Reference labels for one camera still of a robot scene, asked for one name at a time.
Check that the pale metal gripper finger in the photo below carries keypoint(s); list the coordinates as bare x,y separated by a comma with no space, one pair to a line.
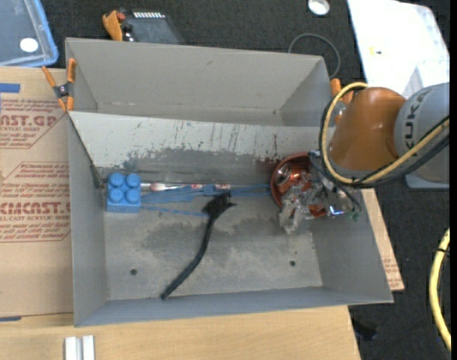
298,220
285,214

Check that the shiny orange-red bowl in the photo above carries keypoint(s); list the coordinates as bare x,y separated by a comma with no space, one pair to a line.
284,171

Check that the grey metal bin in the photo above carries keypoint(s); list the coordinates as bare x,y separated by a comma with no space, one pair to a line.
228,253

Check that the white and pink thin stick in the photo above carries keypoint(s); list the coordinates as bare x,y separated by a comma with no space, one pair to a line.
164,187

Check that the blue toy building brick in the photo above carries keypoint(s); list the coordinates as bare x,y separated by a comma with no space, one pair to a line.
124,193

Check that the brown cardboard board, red print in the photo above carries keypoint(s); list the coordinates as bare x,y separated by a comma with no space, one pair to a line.
33,268

